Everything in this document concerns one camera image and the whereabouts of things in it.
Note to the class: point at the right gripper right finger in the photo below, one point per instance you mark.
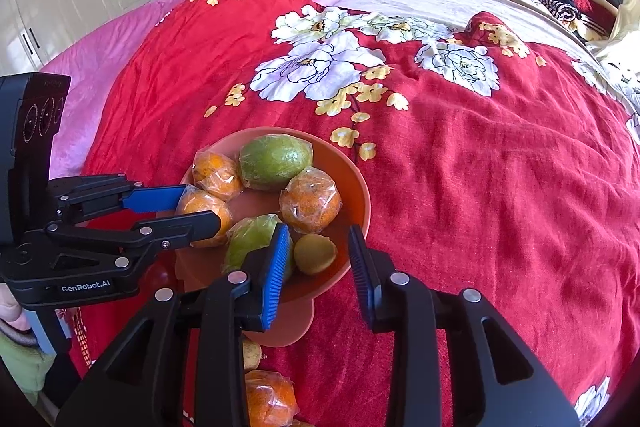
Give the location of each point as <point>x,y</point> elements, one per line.
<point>377,297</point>

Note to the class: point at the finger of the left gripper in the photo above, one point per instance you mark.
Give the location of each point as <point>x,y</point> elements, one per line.
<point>83,198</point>
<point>155,235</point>

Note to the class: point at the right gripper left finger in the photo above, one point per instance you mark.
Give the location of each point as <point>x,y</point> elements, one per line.
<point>260,303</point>

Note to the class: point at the large orange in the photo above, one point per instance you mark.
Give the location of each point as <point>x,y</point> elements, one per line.
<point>194,200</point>

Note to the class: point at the small yellow-green round fruit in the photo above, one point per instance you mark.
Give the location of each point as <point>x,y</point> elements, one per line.
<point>314,253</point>

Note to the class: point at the small orange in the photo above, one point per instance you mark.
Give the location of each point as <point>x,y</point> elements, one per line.
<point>271,399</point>

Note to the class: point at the small wrapped green fruit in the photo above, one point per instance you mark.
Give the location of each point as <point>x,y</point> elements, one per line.
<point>249,237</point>

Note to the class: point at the large wrapped green fruit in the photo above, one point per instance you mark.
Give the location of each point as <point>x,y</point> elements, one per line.
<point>267,163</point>

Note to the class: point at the pink blanket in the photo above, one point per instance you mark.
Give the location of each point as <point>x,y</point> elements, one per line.
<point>148,58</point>

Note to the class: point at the beige bed sheet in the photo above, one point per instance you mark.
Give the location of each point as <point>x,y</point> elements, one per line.
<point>528,19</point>

